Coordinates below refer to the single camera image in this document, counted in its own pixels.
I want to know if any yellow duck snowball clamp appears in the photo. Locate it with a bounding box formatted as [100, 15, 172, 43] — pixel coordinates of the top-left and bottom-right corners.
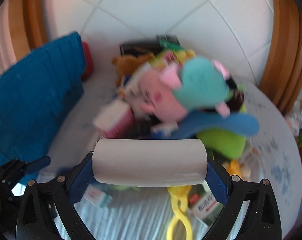
[166, 185, 193, 240]

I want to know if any green white medicine box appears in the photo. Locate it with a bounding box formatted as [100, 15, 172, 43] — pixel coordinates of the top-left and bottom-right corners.
[188, 185, 224, 227]

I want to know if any small teal white box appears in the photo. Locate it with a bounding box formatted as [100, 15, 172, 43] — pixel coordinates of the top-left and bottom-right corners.
[84, 185, 112, 207]

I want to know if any red container behind crate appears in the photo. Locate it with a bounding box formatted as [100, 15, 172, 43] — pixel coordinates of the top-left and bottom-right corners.
[81, 42, 94, 82]

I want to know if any brown teddy bear plush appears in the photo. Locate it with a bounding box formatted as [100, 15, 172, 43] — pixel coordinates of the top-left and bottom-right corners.
[111, 52, 155, 87]

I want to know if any pink pig plush toy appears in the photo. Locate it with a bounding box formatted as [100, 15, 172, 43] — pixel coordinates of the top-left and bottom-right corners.
[139, 56, 231, 122]

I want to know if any green yellow plush toy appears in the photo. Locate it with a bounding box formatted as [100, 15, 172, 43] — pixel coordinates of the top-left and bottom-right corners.
[155, 39, 195, 64]

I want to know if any blue plastic crate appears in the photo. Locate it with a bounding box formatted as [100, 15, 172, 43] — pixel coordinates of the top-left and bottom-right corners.
[0, 32, 86, 165]

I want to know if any white cardboard tube roll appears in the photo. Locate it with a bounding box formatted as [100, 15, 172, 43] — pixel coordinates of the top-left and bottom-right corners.
[92, 139, 207, 187]

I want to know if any green tennis ball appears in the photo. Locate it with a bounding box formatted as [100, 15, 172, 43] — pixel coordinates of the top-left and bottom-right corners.
[196, 128, 246, 159]

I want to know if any black box at wall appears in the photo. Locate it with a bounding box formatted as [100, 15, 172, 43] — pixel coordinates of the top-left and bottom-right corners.
[120, 34, 180, 57]

